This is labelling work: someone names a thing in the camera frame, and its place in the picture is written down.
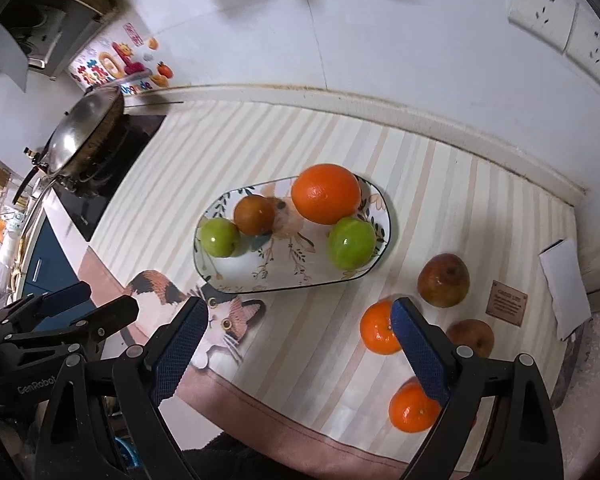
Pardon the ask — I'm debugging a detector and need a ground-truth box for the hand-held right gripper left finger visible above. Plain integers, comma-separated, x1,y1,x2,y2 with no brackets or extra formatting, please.
32,296,211,480

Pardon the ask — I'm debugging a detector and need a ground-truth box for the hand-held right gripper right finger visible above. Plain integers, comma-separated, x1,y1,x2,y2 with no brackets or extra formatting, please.
390,296,564,480

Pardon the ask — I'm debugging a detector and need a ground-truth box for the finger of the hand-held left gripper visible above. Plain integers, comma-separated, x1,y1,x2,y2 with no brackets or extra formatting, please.
0,281,92,334
2,294,141,364

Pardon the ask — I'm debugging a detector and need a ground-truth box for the tangerine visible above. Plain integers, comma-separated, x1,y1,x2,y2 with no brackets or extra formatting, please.
388,380,443,434
359,300,403,356

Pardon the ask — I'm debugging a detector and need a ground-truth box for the small brown fruit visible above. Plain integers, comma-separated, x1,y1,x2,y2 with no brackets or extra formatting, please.
446,318,495,359

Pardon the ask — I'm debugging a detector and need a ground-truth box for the large brown pear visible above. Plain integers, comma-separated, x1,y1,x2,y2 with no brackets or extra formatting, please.
417,253,471,308

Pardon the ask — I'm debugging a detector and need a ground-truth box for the oval floral ceramic plate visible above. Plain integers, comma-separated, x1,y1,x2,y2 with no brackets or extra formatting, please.
192,175,392,295

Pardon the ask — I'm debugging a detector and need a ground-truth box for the blue cabinet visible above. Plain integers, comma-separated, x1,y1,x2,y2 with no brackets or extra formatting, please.
20,215,81,331

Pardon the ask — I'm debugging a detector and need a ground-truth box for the cluttered kitchen rack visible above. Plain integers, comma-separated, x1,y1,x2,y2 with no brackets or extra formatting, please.
0,170,31,301

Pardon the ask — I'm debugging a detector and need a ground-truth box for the striped cat print table mat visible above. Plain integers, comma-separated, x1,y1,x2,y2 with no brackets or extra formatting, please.
77,87,579,476

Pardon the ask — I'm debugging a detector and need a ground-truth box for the black glass stove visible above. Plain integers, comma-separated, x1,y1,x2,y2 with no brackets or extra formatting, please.
52,114,167,242

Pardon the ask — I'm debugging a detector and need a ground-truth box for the small green fruit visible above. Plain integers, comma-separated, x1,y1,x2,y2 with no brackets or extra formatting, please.
200,217,241,258

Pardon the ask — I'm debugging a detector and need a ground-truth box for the dark clothing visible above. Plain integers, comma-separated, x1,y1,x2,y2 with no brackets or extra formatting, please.
180,432,411,480

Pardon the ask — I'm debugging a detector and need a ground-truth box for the large green fruit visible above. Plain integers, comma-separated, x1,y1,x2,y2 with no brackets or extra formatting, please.
327,216,377,271

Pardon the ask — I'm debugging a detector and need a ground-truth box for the round brown fruit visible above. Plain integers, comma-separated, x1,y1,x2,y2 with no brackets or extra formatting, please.
233,194,276,236

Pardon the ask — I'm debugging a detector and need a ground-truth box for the white box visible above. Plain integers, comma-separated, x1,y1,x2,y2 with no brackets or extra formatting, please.
538,238,592,342

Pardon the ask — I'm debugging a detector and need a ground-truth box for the steel wok with lid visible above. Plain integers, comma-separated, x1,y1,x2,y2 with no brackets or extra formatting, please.
12,92,127,206

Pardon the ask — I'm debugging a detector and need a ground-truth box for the steel wok lid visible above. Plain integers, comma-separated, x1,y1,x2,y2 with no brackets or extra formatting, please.
44,86,123,177

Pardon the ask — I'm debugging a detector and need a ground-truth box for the large orange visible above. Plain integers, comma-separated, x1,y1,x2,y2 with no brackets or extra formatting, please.
291,163,362,226

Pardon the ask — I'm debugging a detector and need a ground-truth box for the range hood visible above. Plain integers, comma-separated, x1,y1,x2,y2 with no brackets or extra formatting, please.
0,0,116,93

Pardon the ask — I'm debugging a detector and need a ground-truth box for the colourful wall sticker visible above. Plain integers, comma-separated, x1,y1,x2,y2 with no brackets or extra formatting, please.
69,22,173,96

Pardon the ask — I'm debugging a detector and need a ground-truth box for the white wall socket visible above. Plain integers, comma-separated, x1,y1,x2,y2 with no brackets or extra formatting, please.
565,10,600,88
509,0,578,53

